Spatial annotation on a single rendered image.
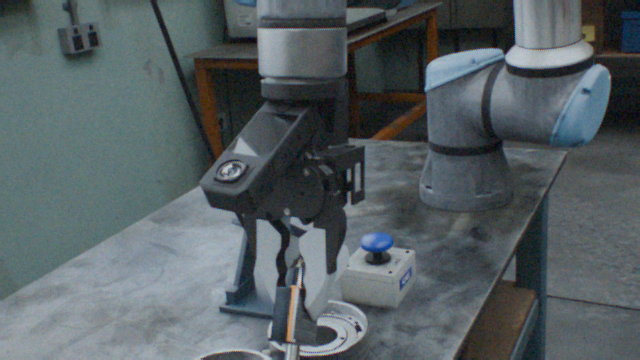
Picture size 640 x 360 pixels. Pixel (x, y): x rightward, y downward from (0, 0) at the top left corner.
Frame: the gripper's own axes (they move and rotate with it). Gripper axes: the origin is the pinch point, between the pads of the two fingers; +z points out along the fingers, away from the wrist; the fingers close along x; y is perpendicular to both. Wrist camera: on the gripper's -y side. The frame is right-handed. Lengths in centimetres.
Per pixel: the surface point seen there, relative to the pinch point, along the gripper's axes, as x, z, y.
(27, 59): 166, -12, 105
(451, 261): -2.9, 6.5, 34.8
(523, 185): -5, 2, 64
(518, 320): -5, 27, 66
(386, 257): 1.5, 3.2, 23.8
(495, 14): 87, -25, 375
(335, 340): 1.7, 8.5, 11.0
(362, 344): -2.6, 6.9, 8.6
